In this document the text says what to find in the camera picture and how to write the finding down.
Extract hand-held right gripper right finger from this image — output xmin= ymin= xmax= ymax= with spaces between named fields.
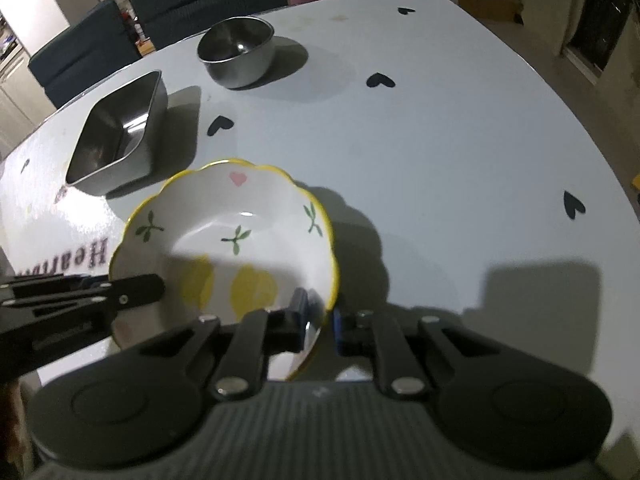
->
xmin=332 ymin=309 xmax=506 ymax=402

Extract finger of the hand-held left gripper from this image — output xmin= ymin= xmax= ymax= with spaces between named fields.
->
xmin=0 ymin=274 xmax=166 ymax=324

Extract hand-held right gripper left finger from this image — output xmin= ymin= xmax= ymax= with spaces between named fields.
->
xmin=117 ymin=287 xmax=321 ymax=402

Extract floral bowl with yellow rim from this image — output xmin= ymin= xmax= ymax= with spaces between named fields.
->
xmin=109 ymin=158 xmax=340 ymax=382

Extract square steel container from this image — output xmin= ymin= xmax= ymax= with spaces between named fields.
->
xmin=66 ymin=70 xmax=168 ymax=196

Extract person's left forearm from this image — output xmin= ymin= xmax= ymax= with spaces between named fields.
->
xmin=0 ymin=377 xmax=30 ymax=480

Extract white kitchen cabinets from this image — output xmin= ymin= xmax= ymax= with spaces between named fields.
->
xmin=0 ymin=0 xmax=71 ymax=158

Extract dark blue chair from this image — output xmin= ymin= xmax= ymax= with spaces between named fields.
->
xmin=126 ymin=0 xmax=289 ymax=49
xmin=27 ymin=0 xmax=139 ymax=109

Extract round steel bowl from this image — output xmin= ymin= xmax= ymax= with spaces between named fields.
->
xmin=197 ymin=16 xmax=276 ymax=89

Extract brown cardboard box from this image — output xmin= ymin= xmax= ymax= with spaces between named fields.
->
xmin=459 ymin=0 xmax=524 ymax=24

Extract beige curtain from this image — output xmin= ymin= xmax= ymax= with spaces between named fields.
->
xmin=517 ymin=0 xmax=596 ymax=56

